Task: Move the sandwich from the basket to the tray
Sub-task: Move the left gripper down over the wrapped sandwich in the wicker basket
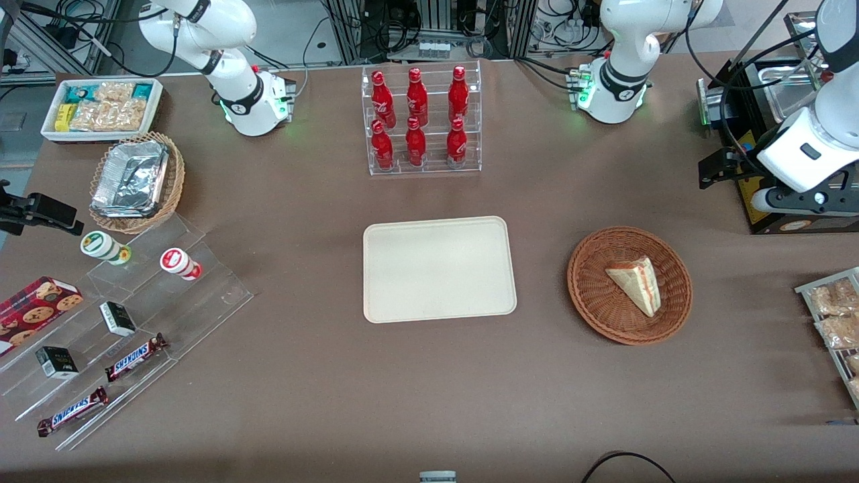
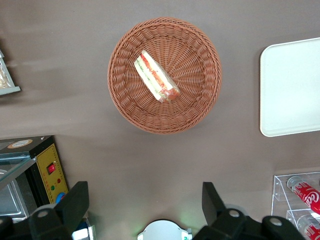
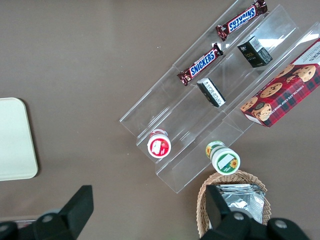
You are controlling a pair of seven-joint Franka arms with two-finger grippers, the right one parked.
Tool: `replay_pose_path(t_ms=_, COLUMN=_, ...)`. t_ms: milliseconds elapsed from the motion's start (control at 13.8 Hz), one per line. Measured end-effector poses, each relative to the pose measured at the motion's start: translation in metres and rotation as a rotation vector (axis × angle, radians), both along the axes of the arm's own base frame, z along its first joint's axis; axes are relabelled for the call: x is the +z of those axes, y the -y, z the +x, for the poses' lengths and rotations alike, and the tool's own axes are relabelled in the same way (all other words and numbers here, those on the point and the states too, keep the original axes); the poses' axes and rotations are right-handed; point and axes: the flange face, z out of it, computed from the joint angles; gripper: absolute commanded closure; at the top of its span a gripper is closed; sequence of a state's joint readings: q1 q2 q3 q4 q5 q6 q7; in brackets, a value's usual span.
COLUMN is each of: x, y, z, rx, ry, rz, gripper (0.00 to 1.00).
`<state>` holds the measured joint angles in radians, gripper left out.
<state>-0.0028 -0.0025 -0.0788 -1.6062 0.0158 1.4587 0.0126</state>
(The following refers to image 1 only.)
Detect triangular sandwich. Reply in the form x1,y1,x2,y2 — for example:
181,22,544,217
605,257,662,318

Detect tray of packaged pastries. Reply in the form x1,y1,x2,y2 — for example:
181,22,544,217
795,266,859,411

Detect oval light wicker basket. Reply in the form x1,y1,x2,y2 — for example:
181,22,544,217
89,131,186,235

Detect round brown wicker basket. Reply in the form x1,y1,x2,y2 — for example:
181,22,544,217
567,227,693,347

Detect beige plastic tray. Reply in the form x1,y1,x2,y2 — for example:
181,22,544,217
363,216,518,324

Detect black food warmer machine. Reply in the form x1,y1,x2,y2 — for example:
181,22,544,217
697,11,859,235

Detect green lid yogurt cup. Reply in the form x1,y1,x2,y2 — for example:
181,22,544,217
80,231,132,266

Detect stainless steel pan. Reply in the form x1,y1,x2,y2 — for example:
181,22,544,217
764,64,825,125

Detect stacked aluminium foil containers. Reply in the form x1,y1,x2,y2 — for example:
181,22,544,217
91,140,169,219

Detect white rectangular snack bin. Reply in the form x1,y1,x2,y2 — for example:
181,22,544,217
40,78,164,144

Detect red tartan cookie box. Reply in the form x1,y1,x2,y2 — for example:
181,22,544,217
0,276,85,357

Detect clear rice cracker bag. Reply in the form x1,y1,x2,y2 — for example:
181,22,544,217
69,101,109,132
94,81,136,103
105,99,148,132

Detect small black carton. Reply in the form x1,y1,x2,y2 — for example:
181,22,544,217
35,345,80,380
99,301,138,337

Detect red lid yogurt cup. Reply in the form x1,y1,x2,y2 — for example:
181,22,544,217
159,248,203,281

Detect clear acrylic stepped stand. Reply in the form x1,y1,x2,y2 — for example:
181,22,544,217
0,213,255,452

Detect Snickers chocolate bar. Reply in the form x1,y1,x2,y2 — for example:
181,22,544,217
104,333,169,384
37,386,110,438

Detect red cola bottle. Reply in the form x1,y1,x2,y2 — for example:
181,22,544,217
371,119,395,170
448,65,470,123
446,118,468,166
370,70,397,129
406,67,430,127
405,117,427,168

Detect clear acrylic bottle rack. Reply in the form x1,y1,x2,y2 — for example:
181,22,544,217
361,60,483,176

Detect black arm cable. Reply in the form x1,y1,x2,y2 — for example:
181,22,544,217
685,0,823,176

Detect black looping cable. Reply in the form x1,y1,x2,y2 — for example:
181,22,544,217
580,451,678,483

